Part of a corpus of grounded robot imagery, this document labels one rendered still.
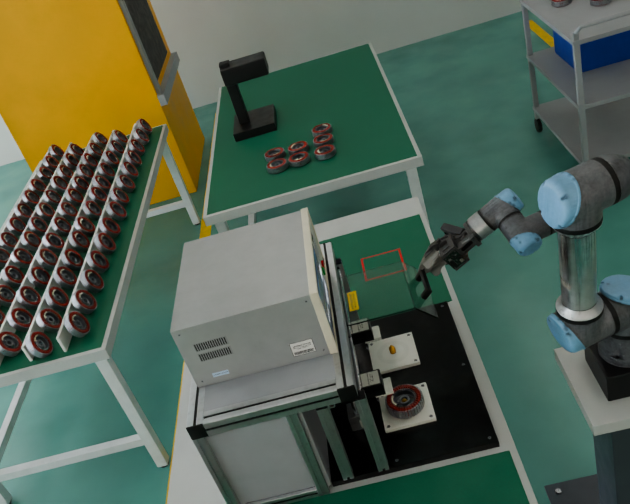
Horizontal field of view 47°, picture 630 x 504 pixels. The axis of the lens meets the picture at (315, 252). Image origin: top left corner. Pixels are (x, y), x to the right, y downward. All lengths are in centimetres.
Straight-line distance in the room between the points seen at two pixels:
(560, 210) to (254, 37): 567
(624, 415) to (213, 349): 111
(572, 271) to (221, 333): 88
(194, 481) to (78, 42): 368
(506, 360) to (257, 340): 174
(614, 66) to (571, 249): 286
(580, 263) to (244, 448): 96
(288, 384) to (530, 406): 153
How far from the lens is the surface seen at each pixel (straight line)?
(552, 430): 312
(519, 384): 330
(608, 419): 215
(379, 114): 406
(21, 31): 545
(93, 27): 532
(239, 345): 190
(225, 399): 194
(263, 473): 205
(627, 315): 204
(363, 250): 294
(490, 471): 206
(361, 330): 228
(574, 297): 191
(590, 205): 172
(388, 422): 218
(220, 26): 713
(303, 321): 186
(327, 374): 188
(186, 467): 236
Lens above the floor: 236
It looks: 32 degrees down
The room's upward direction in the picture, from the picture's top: 19 degrees counter-clockwise
